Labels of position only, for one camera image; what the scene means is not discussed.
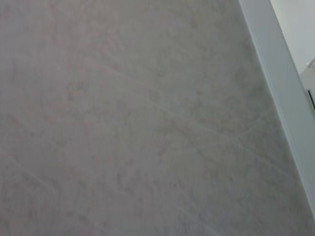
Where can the white vertical frame post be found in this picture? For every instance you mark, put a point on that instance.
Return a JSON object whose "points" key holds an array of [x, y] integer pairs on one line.
{"points": [[283, 73]]}

